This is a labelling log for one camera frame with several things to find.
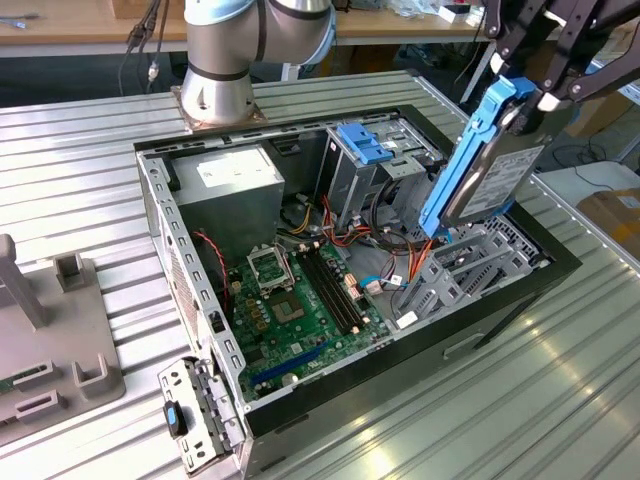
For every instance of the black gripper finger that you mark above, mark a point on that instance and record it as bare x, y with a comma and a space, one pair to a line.
505, 30
575, 45

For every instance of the hard disk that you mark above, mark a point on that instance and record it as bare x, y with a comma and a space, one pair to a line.
490, 180

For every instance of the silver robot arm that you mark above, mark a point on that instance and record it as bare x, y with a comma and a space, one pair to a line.
215, 95

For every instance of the grey metal disk bay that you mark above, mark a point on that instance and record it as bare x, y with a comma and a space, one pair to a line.
450, 292

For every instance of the small white box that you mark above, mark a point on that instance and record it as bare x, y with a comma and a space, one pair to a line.
452, 12

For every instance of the brown cardboard box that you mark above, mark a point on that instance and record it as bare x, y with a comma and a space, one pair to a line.
615, 225
600, 117

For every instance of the light wooden desk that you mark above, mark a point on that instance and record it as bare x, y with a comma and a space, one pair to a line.
75, 27
400, 27

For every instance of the blue plastic drive latch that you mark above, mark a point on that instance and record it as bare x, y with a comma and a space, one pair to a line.
360, 142

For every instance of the grey metal drive cage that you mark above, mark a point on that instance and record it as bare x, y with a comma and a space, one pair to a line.
345, 185

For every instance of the white paper label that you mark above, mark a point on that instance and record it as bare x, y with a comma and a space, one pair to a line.
406, 320

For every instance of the black RAM slot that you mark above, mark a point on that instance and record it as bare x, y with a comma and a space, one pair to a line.
331, 295
336, 295
326, 295
341, 295

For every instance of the grey power supply unit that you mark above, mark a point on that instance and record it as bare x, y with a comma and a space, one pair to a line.
227, 210

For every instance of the CPU socket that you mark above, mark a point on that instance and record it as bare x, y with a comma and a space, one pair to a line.
270, 270

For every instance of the square dark chipset chip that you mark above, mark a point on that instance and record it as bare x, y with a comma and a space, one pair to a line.
288, 309

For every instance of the green motherboard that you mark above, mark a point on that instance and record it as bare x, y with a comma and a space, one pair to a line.
295, 340

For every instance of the black open PC case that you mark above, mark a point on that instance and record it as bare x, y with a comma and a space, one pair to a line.
350, 385

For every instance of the blue expansion slot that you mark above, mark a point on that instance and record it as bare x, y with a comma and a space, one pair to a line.
290, 363

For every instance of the round silver coin battery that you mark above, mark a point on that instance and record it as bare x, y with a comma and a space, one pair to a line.
290, 381

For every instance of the grey metal slot retainer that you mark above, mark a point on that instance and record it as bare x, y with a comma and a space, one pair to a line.
186, 369

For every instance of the black blue latch tab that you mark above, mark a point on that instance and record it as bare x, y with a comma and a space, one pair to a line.
172, 419

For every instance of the grey parts rack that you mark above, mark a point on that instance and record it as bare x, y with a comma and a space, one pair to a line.
60, 340

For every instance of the green RAM stick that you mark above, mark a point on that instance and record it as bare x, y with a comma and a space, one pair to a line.
10, 386

